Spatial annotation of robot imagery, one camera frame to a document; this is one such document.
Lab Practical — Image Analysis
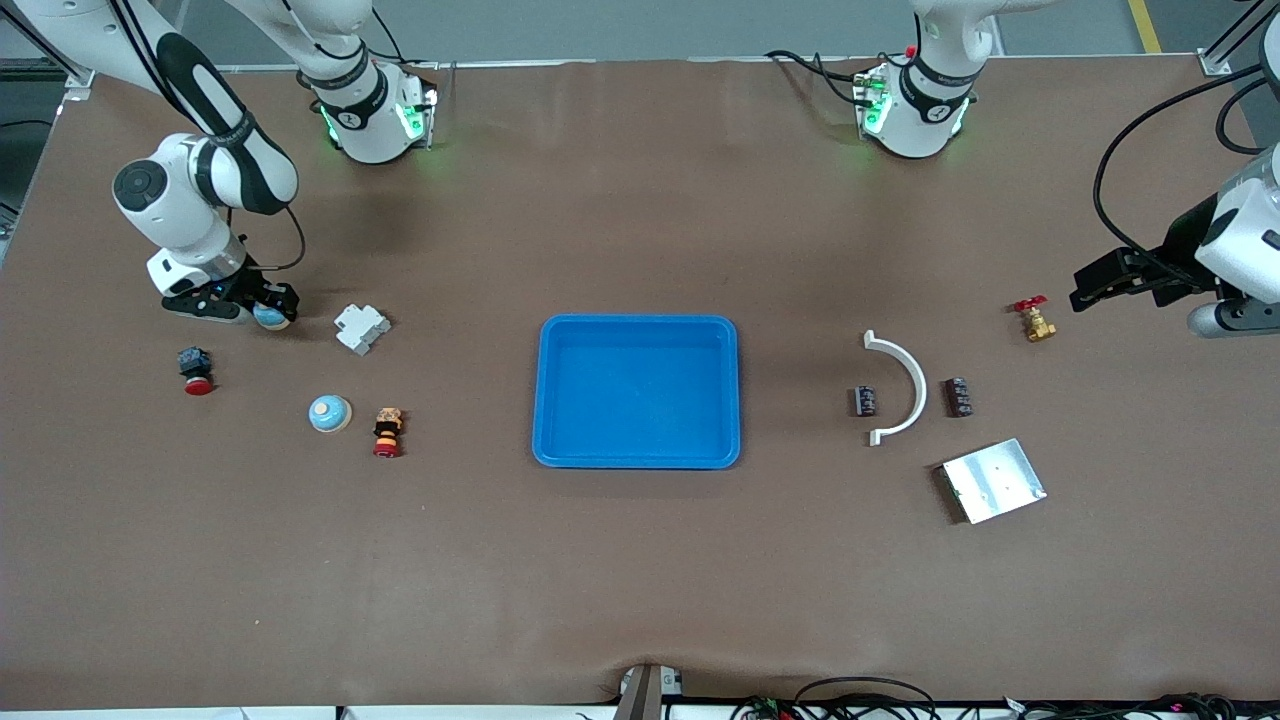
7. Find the white curved bracket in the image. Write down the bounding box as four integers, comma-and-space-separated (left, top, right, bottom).
863, 329, 929, 447

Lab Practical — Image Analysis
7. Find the black left base cable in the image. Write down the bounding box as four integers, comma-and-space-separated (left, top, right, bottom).
765, 48, 871, 109

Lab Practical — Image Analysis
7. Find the white circuit breaker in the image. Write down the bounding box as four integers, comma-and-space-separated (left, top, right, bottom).
333, 303, 392, 357

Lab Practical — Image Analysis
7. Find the aluminium frame post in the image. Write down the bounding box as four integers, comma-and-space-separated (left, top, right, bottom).
0, 15, 101, 103
1197, 0, 1280, 79

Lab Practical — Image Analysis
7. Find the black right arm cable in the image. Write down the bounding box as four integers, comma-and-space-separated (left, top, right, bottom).
240, 203, 306, 273

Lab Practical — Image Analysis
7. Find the blue plastic tray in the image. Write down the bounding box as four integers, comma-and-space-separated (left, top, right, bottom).
531, 314, 742, 471

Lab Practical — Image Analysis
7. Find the black cable bundle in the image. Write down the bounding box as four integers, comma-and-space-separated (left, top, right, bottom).
1000, 692, 1246, 720

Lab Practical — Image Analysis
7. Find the red mushroom push button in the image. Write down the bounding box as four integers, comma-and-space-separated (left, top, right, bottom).
177, 346, 215, 397

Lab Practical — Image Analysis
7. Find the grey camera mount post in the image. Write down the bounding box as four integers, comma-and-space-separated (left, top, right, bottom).
612, 663, 664, 720

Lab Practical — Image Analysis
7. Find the brass valve with red handle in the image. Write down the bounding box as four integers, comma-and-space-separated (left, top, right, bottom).
1012, 295, 1058, 344

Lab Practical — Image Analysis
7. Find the black looped cable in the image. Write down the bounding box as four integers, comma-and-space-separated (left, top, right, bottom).
795, 677, 938, 720

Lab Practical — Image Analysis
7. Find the black right base cable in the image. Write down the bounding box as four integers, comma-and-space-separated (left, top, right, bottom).
340, 5, 406, 69

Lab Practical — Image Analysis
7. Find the brown table cover mat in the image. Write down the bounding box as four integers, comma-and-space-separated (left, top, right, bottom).
0, 55, 1280, 713

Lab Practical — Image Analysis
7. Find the black base cable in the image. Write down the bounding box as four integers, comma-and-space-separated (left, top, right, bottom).
340, 5, 406, 69
765, 48, 871, 109

